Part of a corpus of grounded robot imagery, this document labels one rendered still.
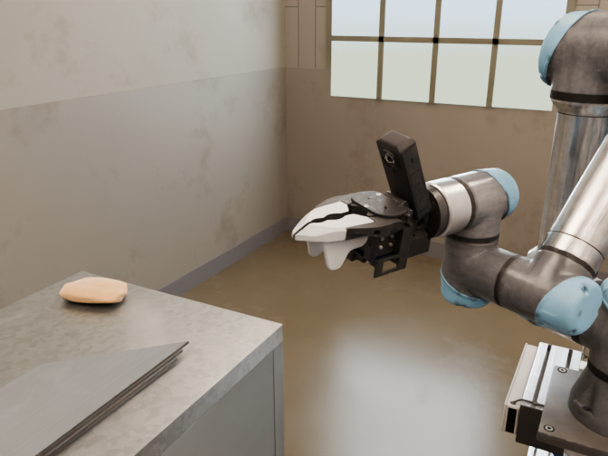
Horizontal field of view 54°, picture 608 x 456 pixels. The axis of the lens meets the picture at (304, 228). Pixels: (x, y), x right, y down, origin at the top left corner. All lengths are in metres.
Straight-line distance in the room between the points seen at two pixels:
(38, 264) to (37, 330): 1.65
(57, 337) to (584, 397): 1.01
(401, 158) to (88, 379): 0.70
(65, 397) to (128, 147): 2.33
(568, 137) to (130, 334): 0.91
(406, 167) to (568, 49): 0.40
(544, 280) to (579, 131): 0.31
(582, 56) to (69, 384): 0.98
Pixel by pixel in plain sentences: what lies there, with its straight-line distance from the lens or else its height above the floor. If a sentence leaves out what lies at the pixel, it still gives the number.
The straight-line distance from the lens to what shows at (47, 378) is 1.17.
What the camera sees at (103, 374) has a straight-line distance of 1.14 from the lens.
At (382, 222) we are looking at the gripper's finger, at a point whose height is 1.46.
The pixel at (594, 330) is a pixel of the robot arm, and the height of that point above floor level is 1.20.
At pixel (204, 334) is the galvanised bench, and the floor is 1.05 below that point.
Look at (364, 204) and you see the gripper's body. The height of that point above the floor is 1.47.
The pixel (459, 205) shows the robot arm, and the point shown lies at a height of 1.45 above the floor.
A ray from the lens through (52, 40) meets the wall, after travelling 2.99.
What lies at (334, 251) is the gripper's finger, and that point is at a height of 1.43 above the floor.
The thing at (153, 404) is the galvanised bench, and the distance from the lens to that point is 1.09.
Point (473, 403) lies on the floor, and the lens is 2.93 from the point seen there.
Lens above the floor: 1.68
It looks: 20 degrees down
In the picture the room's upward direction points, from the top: straight up
